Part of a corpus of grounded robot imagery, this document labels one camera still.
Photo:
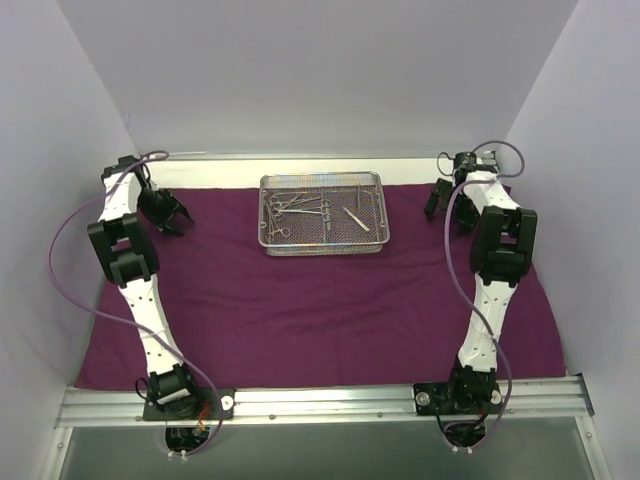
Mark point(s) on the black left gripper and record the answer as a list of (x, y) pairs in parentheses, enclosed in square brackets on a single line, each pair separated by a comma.
[(167, 213)]

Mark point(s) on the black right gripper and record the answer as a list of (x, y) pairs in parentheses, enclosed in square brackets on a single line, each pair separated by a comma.
[(445, 198)]

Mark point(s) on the steel forceps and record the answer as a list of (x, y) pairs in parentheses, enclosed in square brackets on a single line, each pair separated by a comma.
[(276, 204), (273, 230)]

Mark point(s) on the steel scissors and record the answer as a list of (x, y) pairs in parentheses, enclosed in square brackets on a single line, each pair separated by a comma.
[(280, 213)]

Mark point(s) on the purple cloth wrap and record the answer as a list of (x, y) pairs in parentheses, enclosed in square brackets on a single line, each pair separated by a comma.
[(249, 320)]

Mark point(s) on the metal mesh instrument tray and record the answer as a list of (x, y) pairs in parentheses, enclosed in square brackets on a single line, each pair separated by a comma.
[(335, 233)]

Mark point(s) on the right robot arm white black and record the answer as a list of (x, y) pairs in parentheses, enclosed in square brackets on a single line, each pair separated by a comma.
[(475, 201)]

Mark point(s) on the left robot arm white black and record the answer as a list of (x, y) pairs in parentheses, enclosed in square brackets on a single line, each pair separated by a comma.
[(131, 263)]

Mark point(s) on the steel tweezers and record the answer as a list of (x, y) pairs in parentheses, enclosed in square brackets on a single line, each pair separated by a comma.
[(356, 219)]

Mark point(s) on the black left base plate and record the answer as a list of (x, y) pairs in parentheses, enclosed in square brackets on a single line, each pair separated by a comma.
[(204, 405)]

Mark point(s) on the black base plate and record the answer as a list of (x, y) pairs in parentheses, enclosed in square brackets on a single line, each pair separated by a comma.
[(204, 405), (439, 398)]

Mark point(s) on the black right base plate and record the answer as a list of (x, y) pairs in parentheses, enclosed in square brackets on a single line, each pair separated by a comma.
[(439, 398)]

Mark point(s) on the aluminium front rail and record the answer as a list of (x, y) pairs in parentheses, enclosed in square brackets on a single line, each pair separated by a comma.
[(564, 397)]

